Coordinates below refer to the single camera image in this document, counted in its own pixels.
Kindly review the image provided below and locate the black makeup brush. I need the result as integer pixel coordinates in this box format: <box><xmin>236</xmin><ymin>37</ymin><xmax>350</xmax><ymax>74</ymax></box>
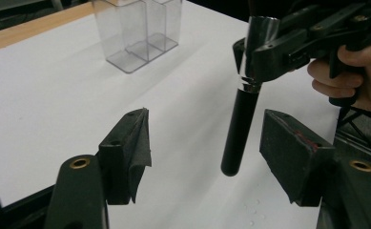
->
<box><xmin>220</xmin><ymin>15</ymin><xmax>281</xmax><ymax>177</ymax></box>

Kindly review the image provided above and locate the clear acrylic organizer box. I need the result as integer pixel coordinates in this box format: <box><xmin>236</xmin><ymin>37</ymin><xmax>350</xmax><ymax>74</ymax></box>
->
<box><xmin>91</xmin><ymin>0</ymin><xmax>184</xmax><ymax>74</ymax></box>

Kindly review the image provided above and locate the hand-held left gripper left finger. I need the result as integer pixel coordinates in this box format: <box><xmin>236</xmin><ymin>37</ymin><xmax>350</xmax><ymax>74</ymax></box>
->
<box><xmin>97</xmin><ymin>107</ymin><xmax>153</xmax><ymax>206</ymax></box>

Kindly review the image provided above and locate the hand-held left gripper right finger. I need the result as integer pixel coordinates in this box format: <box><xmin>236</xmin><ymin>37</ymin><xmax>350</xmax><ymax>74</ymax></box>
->
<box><xmin>258</xmin><ymin>109</ymin><xmax>337</xmax><ymax>208</ymax></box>

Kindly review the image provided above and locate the black metal stand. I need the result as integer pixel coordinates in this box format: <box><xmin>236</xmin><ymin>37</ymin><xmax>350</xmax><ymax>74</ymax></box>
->
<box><xmin>334</xmin><ymin>106</ymin><xmax>371</xmax><ymax>165</ymax></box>

